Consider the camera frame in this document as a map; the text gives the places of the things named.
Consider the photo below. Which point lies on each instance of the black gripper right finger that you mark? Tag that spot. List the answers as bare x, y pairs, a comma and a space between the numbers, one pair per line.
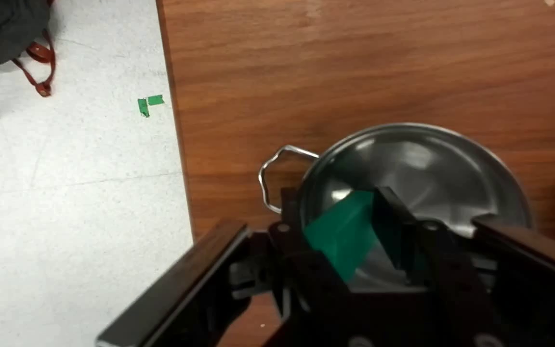
515, 282

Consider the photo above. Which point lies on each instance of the green tape mark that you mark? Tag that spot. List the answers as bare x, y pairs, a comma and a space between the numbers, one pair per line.
145, 104

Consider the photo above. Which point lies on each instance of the green rectangular block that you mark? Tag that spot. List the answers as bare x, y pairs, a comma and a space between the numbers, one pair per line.
345, 237

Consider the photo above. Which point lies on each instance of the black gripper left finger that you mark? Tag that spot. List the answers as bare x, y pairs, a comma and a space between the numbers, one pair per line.
193, 289

